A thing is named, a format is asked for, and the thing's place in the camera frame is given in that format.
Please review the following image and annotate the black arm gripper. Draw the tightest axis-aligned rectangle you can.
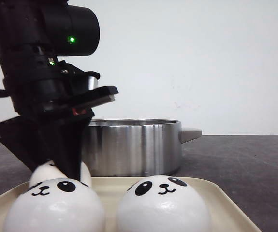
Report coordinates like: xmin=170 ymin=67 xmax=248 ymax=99
xmin=0 ymin=60 xmax=118 ymax=180

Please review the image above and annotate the panda bun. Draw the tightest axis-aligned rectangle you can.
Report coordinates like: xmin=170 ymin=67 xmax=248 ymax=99
xmin=3 ymin=178 xmax=105 ymax=232
xmin=29 ymin=160 xmax=92 ymax=187
xmin=116 ymin=175 xmax=212 ymax=232

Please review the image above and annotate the stainless steel steamer pot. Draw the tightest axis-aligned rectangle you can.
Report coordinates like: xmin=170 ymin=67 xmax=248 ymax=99
xmin=82 ymin=119 xmax=202 ymax=177

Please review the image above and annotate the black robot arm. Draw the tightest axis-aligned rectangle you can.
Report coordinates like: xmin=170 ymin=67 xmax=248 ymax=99
xmin=0 ymin=0 xmax=117 ymax=180

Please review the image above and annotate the cream plastic tray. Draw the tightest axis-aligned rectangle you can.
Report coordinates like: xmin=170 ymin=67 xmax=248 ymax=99
xmin=0 ymin=177 xmax=260 ymax=232

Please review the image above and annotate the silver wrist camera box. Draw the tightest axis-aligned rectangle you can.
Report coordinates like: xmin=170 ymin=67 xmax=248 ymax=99
xmin=88 ymin=76 xmax=98 ymax=90

